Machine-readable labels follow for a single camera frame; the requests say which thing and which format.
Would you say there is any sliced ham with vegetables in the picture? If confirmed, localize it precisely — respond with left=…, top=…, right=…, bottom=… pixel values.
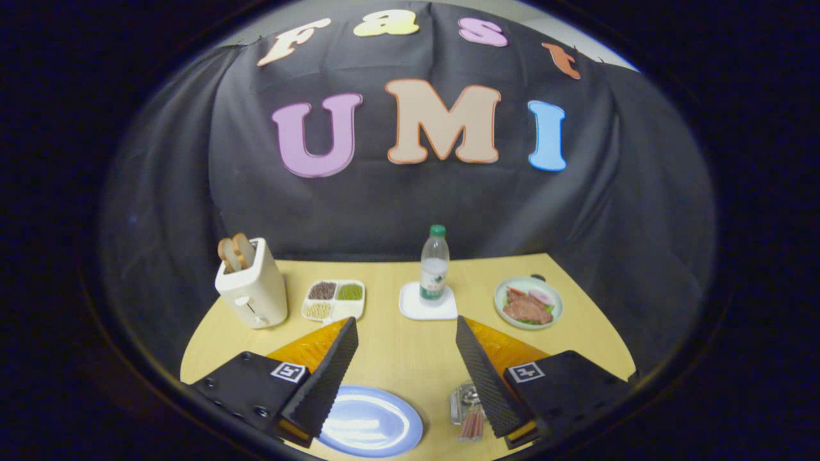
left=503, top=287, right=555, bottom=325

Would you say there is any blue round plate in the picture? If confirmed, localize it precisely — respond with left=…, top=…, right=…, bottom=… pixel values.
left=318, top=385, right=424, bottom=458

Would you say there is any cream white toaster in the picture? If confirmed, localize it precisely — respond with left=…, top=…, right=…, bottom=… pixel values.
left=215, top=238, right=289, bottom=330

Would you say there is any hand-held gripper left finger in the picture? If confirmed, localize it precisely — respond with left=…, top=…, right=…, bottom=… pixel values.
left=183, top=316, right=359, bottom=449

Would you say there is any clear plastic cutlery box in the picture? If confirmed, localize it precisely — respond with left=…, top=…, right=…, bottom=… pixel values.
left=450, top=382, right=488, bottom=426

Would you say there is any white divided dish with beans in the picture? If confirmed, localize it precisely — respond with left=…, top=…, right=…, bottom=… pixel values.
left=301, top=279, right=366, bottom=323

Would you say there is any pale green round plate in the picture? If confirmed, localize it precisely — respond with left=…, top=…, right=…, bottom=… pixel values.
left=494, top=276, right=564, bottom=330

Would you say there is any clear water bottle green cap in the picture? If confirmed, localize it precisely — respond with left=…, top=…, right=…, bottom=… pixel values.
left=420, top=225, right=450, bottom=305

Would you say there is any metal fork striped pink handle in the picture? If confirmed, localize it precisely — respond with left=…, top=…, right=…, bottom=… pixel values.
left=468, top=391, right=486, bottom=441

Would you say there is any white square coaster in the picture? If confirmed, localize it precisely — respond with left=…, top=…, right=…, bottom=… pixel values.
left=398, top=282, right=459, bottom=321

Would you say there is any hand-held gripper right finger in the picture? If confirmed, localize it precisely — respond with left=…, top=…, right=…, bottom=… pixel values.
left=455, top=315, right=639, bottom=450

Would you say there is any black backdrop cloth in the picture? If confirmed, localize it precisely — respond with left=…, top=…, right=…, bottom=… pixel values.
left=99, top=0, right=717, bottom=385

